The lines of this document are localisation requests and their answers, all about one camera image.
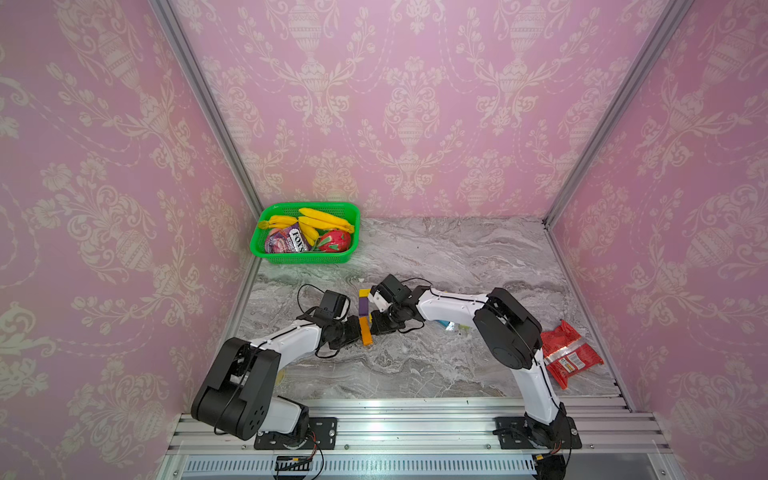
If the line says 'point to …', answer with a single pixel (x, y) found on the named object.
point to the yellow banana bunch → (310, 222)
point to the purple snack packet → (287, 240)
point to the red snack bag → (566, 355)
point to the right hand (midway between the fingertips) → (365, 341)
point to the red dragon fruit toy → (334, 241)
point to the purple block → (363, 306)
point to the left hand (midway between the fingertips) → (364, 335)
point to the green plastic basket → (348, 211)
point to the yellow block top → (364, 293)
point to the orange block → (366, 331)
